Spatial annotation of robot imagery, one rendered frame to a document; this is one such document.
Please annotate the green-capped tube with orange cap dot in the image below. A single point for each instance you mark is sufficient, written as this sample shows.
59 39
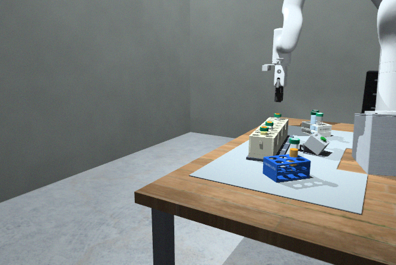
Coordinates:
277 116
269 124

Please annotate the blue tube rack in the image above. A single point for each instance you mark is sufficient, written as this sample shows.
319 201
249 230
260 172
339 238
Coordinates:
280 174

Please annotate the grey table surface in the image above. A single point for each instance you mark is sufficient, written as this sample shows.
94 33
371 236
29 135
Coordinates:
326 186

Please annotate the white bucket adapter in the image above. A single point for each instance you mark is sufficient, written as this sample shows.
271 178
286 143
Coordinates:
281 120
275 130
279 124

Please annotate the cream bucket adapter with holes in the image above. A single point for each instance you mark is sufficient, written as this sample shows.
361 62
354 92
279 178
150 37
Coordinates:
261 146

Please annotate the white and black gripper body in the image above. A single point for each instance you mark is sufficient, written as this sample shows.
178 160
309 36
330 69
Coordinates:
281 71

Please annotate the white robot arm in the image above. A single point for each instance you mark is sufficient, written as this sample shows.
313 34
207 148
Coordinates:
286 39

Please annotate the green-capped tube with orange label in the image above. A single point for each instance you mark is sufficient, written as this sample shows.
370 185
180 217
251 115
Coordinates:
264 130

